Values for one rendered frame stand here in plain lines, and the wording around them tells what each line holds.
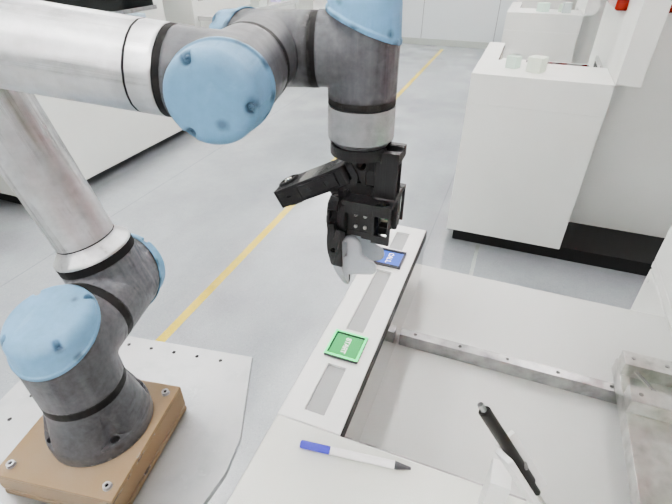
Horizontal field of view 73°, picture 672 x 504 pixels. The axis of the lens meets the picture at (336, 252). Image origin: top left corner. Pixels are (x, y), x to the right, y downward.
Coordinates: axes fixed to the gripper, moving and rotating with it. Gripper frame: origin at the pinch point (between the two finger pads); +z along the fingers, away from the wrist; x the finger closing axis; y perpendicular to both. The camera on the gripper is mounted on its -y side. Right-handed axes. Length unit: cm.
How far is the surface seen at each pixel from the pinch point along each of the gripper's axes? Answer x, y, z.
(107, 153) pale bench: 187, -256, 92
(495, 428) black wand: -19.0, 22.4, -1.5
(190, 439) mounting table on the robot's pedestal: -16.1, -20.6, 28.7
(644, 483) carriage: -2, 45, 23
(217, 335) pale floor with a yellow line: 71, -87, 111
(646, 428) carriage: 8, 47, 23
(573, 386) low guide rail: 17.0, 38.4, 27.1
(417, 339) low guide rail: 17.0, 9.7, 25.8
